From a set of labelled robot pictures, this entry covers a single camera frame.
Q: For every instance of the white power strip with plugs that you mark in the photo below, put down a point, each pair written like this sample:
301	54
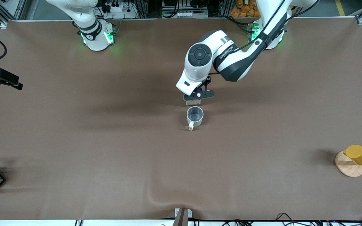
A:
119	11

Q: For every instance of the white cup with grey inside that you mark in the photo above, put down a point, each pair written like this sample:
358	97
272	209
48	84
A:
195	115

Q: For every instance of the wooden mug stand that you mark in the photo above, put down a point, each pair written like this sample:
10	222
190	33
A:
349	168

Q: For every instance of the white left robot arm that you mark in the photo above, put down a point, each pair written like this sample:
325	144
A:
231	62

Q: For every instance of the yellow cup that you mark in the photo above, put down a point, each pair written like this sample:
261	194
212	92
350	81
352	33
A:
358	154

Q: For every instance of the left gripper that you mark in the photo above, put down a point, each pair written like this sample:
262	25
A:
197	89

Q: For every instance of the orange snack packs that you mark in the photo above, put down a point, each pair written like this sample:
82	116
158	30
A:
244	9

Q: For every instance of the blue and white milk carton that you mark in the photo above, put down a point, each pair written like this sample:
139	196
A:
193	102

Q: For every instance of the long white power strip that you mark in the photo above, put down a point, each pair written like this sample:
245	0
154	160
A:
192	14

